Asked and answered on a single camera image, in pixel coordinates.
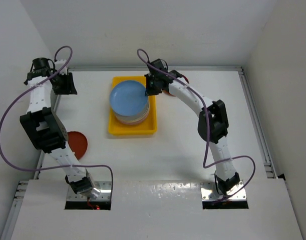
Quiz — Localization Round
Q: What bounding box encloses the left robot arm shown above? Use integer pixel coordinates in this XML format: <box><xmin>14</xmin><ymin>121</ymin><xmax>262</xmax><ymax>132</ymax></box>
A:
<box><xmin>20</xmin><ymin>57</ymin><xmax>95</xmax><ymax>198</ymax></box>

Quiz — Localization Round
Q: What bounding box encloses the purple cable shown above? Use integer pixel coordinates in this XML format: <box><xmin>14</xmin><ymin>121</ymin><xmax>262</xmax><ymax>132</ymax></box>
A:
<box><xmin>137</xmin><ymin>48</ymin><xmax>256</xmax><ymax>206</ymax></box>
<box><xmin>0</xmin><ymin>45</ymin><xmax>114</xmax><ymax>201</ymax></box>

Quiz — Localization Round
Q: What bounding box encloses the metal base plate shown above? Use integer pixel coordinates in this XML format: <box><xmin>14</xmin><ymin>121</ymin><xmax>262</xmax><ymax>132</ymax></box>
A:
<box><xmin>66</xmin><ymin>181</ymin><xmax>112</xmax><ymax>202</ymax></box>
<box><xmin>200</xmin><ymin>181</ymin><xmax>247</xmax><ymax>202</ymax></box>

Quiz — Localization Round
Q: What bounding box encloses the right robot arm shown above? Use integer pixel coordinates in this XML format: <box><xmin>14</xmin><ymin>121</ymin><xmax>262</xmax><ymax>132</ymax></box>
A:
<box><xmin>145</xmin><ymin>59</ymin><xmax>240</xmax><ymax>195</ymax></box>

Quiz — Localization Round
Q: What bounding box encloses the dark red plate top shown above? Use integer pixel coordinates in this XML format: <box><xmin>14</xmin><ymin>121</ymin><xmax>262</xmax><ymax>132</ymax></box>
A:
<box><xmin>163</xmin><ymin>74</ymin><xmax>189</xmax><ymax>97</ymax></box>

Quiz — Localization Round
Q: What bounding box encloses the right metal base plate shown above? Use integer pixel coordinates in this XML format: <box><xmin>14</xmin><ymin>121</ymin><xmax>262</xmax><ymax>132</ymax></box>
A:
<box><xmin>200</xmin><ymin>181</ymin><xmax>247</xmax><ymax>202</ymax></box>

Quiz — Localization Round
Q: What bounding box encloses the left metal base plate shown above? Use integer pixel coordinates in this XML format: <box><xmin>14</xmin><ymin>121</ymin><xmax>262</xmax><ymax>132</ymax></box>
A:
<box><xmin>66</xmin><ymin>181</ymin><xmax>112</xmax><ymax>202</ymax></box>

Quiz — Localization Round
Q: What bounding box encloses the yellow plastic bin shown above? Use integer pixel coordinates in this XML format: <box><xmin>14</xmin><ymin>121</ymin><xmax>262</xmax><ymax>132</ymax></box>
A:
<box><xmin>108</xmin><ymin>76</ymin><xmax>157</xmax><ymax>136</ymax></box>

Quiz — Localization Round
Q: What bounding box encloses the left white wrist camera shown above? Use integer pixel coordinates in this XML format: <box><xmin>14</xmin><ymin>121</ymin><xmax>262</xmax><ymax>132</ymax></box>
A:
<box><xmin>55</xmin><ymin>59</ymin><xmax>69</xmax><ymax>76</ymax></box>

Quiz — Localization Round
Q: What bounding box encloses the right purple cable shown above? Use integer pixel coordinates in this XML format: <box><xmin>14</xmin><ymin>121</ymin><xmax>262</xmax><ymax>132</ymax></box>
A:
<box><xmin>137</xmin><ymin>48</ymin><xmax>256</xmax><ymax>206</ymax></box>

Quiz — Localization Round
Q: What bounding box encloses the dark red plate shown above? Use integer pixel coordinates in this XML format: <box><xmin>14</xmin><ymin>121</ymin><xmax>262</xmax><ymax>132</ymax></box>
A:
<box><xmin>68</xmin><ymin>131</ymin><xmax>88</xmax><ymax>160</ymax></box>
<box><xmin>163</xmin><ymin>74</ymin><xmax>189</xmax><ymax>97</ymax></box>

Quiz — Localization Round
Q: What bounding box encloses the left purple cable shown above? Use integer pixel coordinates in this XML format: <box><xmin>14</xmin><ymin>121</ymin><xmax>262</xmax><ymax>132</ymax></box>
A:
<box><xmin>0</xmin><ymin>45</ymin><xmax>114</xmax><ymax>201</ymax></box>

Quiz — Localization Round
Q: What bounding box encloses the light blue plate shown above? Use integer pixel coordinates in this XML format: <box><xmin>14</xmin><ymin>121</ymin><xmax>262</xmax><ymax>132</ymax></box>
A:
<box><xmin>109</xmin><ymin>80</ymin><xmax>148</xmax><ymax>117</ymax></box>

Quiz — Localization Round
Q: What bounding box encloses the cream white plate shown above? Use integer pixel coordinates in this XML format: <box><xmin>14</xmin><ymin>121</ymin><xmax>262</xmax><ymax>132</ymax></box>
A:
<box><xmin>114</xmin><ymin>104</ymin><xmax>150</xmax><ymax>121</ymax></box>

